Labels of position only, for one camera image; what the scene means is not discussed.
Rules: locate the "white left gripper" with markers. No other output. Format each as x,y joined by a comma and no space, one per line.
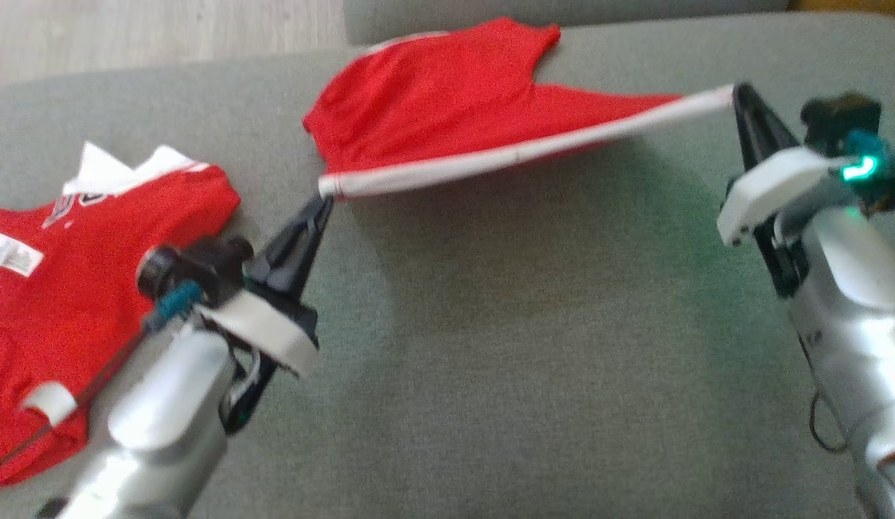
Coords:
267,328

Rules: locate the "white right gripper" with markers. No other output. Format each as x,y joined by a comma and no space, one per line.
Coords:
768,187

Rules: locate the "red jersey with white sleeves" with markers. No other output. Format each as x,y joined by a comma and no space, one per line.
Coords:
79,324

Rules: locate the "red shorts with white trim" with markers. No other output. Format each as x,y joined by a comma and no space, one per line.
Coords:
454,101

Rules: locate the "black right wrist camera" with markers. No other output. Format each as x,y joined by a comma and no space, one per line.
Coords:
840,115

